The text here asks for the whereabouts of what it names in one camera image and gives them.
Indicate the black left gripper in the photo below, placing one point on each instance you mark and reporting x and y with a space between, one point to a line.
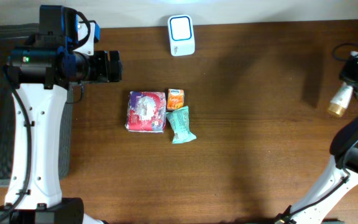
103 74

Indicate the white lotion tube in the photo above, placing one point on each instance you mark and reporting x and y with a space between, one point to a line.
340 101

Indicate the red purple tissue pack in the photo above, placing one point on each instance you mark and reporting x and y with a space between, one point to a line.
146 112

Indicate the orange tissue pack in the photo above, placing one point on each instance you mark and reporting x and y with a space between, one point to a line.
175 100

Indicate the mint green wipes pack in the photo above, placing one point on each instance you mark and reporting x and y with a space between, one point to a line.
180 123

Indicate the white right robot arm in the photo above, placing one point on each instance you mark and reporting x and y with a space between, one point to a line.
341 174

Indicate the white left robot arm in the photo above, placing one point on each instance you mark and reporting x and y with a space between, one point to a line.
40 78

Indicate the white barcode scanner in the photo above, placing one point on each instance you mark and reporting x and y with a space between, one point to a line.
181 35

